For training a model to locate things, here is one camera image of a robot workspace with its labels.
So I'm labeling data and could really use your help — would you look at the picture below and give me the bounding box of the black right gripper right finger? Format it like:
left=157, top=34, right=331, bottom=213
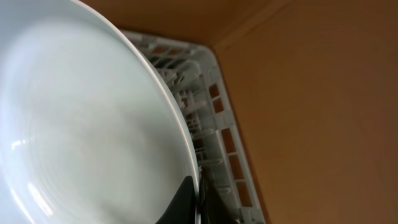
left=199, top=177, right=238, bottom=224

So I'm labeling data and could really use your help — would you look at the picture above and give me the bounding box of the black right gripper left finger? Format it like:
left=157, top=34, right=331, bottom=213
left=156, top=176, right=197, bottom=224

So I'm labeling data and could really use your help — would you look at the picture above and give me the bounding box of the light blue plate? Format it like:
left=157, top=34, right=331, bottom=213
left=1, top=0, right=199, bottom=223

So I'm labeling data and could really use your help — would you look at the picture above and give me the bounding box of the grey dishwasher rack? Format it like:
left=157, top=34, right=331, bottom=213
left=122, top=30, right=266, bottom=223

